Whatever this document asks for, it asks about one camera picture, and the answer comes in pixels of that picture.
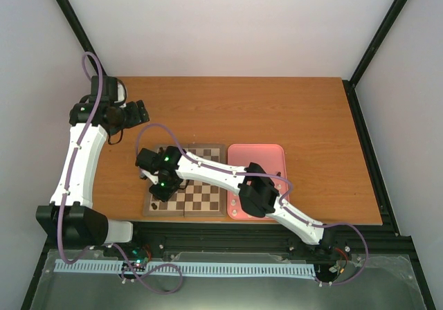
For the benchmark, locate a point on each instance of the light blue cable duct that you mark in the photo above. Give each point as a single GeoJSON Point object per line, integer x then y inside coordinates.
{"type": "Point", "coordinates": [190, 269]}

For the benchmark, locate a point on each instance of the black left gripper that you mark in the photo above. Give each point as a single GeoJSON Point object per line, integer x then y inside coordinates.
{"type": "Point", "coordinates": [137, 119]}

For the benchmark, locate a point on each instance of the pink plastic tray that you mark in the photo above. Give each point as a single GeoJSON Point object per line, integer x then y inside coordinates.
{"type": "Point", "coordinates": [271, 158]}

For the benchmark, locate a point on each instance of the black aluminium frame rail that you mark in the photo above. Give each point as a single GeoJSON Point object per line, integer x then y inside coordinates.
{"type": "Point", "coordinates": [382, 271]}

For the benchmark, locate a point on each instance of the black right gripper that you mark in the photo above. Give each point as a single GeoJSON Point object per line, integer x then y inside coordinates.
{"type": "Point", "coordinates": [165, 196]}

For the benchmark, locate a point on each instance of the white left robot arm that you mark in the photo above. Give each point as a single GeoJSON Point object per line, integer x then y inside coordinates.
{"type": "Point", "coordinates": [69, 218]}

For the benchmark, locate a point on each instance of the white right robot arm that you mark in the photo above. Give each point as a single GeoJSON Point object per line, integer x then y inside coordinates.
{"type": "Point", "coordinates": [168, 168]}

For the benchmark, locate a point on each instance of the wooden chess board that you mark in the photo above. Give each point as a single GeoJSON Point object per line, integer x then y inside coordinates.
{"type": "Point", "coordinates": [194, 198]}

